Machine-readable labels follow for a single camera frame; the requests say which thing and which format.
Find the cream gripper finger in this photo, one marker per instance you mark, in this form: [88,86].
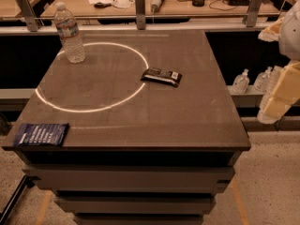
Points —
[271,33]
[283,90]

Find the black chocolate rxbar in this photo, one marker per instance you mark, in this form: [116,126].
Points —
[159,75]

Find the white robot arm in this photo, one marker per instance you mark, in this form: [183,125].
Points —
[289,34]

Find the right sanitizer bottle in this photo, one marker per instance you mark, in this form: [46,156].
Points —
[262,79]

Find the sanitizer bottle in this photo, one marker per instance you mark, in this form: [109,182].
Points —
[240,83]
[262,79]

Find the left sanitizer bottle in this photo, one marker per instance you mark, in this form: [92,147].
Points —
[240,83]

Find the dark table with drawers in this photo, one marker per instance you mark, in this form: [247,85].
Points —
[136,152]

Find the clear plastic water bottle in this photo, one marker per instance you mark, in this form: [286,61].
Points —
[69,33]

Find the right metal bracket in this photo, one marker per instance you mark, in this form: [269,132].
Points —
[252,12]

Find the metal bracket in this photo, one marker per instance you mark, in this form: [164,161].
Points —
[29,15]
[252,12]
[140,14]

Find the middle metal bracket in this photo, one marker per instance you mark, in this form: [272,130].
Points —
[140,14]

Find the left metal bracket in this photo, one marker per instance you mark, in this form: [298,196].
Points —
[29,15]

